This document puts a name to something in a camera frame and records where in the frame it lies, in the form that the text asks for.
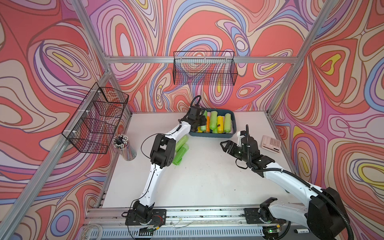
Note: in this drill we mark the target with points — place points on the pink calculator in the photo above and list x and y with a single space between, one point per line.
271 144

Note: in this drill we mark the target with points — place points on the black marker pen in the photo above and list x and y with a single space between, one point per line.
301 231

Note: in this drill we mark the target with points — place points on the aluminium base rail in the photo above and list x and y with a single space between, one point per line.
188 223

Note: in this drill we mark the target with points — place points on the clear cup of pencils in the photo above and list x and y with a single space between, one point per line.
122 144

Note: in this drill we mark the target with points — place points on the black wire basket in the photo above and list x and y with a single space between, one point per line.
204 68
96 120

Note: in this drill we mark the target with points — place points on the light green roll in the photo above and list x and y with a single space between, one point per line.
228 123

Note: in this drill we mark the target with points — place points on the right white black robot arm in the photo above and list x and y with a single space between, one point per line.
320 210

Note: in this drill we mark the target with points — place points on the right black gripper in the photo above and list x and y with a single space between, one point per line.
228 146

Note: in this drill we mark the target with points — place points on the orange trash bag roll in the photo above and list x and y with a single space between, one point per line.
208 125

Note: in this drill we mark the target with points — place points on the left black wire basket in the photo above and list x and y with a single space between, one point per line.
96 120

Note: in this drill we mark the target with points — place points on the teal plastic storage box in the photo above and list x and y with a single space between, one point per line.
221 112

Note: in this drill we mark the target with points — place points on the back black wire basket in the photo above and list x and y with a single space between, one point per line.
204 68

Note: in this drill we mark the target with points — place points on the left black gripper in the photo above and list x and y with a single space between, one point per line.
203 121

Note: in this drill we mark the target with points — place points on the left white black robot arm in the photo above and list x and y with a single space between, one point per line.
163 154

